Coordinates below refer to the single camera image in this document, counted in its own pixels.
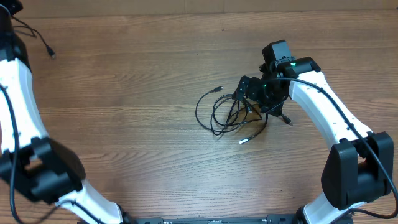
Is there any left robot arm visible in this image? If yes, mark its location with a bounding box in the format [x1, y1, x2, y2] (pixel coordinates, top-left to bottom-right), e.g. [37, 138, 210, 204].
[1, 1, 130, 223]

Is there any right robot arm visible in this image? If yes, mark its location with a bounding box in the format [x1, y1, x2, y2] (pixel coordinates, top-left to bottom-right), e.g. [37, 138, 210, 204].
[233, 40, 397, 223]

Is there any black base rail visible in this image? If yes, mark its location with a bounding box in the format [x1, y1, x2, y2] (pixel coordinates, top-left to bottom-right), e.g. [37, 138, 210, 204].
[133, 214, 305, 224]

